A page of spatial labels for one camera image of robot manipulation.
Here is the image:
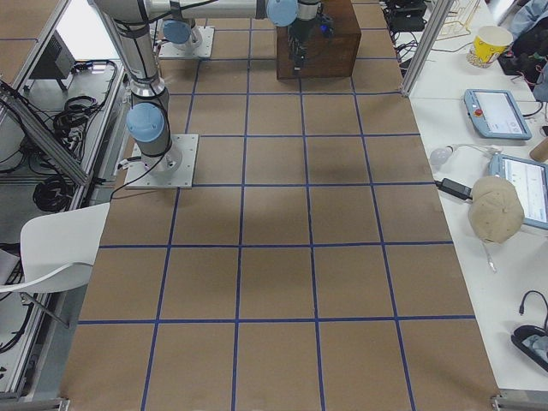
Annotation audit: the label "upper blue teach pendant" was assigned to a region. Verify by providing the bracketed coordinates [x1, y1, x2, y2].
[463, 89, 533, 140]

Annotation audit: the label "lower blue teach pendant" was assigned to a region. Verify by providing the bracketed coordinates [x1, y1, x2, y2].
[488, 154, 547, 230]

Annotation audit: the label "white plastic chair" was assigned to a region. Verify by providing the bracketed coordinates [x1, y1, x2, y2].
[1, 202, 110, 328]

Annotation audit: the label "coiled black cables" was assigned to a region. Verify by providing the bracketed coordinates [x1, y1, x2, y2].
[53, 96, 104, 162]

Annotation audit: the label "black power adapter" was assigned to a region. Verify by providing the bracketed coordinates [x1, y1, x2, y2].
[435, 178, 473, 200]

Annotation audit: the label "blue teach pendant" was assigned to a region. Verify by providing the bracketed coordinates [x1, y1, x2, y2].
[463, 89, 533, 140]
[488, 154, 547, 230]

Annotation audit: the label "aluminium frame post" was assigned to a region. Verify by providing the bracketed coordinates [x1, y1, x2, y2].
[401, 0, 454, 97]

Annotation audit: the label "gold wire rack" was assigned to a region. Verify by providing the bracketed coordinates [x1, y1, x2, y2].
[437, 0, 480, 40]

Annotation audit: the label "beige baseball cap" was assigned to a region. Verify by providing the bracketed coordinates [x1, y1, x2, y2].
[468, 176, 525, 244]

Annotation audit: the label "yellow popcorn bucket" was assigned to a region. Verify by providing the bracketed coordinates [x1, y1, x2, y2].
[467, 26, 513, 69]

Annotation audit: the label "dark wooden drawer cabinet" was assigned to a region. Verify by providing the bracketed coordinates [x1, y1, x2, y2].
[267, 1, 361, 80]

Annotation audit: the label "white light bulb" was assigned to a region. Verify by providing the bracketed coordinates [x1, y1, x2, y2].
[429, 146, 455, 169]

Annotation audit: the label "black electronics box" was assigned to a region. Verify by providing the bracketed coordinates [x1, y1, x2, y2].
[29, 31, 75, 92]

